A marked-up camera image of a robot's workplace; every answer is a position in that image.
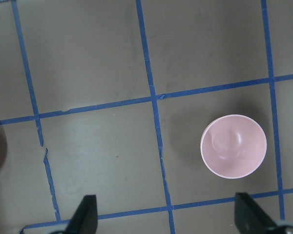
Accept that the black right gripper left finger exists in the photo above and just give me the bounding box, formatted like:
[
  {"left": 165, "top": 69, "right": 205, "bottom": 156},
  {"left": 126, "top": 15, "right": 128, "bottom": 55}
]
[{"left": 64, "top": 195, "right": 98, "bottom": 234}]

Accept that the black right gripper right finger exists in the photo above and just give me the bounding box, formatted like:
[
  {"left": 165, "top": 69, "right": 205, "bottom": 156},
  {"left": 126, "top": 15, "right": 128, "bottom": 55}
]
[{"left": 235, "top": 193, "right": 281, "bottom": 234}]

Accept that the small pink bowl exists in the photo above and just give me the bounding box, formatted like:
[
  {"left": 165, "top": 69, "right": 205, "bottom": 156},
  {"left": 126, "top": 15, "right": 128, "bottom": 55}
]
[{"left": 200, "top": 115, "right": 267, "bottom": 179}]

